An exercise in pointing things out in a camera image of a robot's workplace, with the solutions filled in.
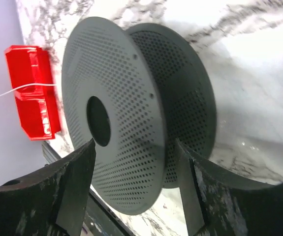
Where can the black filament spool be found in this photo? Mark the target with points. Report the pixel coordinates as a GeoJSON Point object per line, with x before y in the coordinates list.
{"type": "Point", "coordinates": [135, 92]}

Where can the red plastic bin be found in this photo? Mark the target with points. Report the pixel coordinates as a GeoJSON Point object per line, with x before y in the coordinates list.
{"type": "Point", "coordinates": [34, 91]}

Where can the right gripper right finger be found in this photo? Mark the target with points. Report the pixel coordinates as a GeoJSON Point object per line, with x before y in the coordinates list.
{"type": "Point", "coordinates": [218, 202]}

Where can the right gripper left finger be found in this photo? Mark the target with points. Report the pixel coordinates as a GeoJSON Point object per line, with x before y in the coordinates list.
{"type": "Point", "coordinates": [21, 203]}

